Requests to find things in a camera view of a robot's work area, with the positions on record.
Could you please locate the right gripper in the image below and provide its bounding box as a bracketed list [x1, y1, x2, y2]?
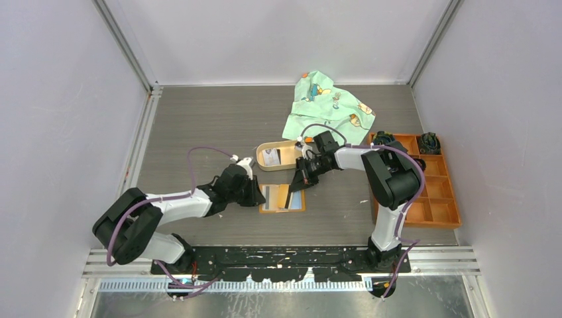
[290, 156, 332, 193]

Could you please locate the orange leather card holder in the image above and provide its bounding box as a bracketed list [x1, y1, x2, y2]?
[258, 184, 306, 214]

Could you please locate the credit card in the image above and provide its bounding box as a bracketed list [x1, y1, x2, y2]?
[262, 148, 281, 166]

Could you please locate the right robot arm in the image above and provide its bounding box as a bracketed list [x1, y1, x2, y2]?
[288, 131, 425, 272]

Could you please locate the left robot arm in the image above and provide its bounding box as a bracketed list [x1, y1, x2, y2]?
[92, 164, 266, 274]

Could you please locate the beige oval tray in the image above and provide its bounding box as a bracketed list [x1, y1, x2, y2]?
[256, 140, 302, 172]

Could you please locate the green cartoon cloth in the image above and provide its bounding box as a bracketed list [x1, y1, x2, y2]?
[282, 71, 376, 144]

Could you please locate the dark bundle in corner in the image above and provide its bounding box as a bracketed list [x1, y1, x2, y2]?
[418, 132, 441, 155]

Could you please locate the orange compartment organizer box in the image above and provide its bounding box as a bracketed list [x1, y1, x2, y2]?
[367, 131, 462, 229]

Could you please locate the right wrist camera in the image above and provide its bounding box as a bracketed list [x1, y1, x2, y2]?
[295, 136, 312, 159]

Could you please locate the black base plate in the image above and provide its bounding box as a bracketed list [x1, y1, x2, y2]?
[150, 246, 411, 282]

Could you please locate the dark coiled strap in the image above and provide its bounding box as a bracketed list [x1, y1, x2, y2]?
[373, 131, 407, 152]

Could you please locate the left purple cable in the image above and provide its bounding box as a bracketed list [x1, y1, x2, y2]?
[106, 146, 240, 301]

